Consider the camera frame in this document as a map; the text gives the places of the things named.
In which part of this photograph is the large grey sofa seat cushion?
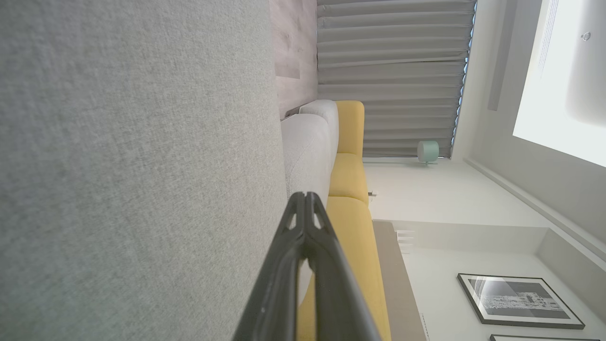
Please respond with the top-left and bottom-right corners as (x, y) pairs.
(0, 0), (289, 341)

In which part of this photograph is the grey pleated curtain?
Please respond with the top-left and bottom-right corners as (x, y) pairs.
(316, 0), (477, 160)

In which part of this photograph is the yellow sofa end backrest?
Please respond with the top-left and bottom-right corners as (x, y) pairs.
(335, 99), (365, 155)

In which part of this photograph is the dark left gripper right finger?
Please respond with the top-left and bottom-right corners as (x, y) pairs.
(305, 191), (383, 341)

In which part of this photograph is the small grey sofa seat cushion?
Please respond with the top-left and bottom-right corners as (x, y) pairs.
(298, 99), (340, 159)

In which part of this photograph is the black framed monochrome picture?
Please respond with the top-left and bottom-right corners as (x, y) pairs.
(456, 273), (586, 331)

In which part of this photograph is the mint green wall lamp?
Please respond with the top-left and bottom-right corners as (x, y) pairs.
(416, 139), (440, 167)

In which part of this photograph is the large yellow sofa backrest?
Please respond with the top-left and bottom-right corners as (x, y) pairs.
(295, 195), (392, 341)

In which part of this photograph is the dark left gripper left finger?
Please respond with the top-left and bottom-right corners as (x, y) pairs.
(231, 191), (309, 341)

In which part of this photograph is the narrow yellow sofa backrest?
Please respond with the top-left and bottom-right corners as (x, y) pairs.
(328, 152), (371, 206)

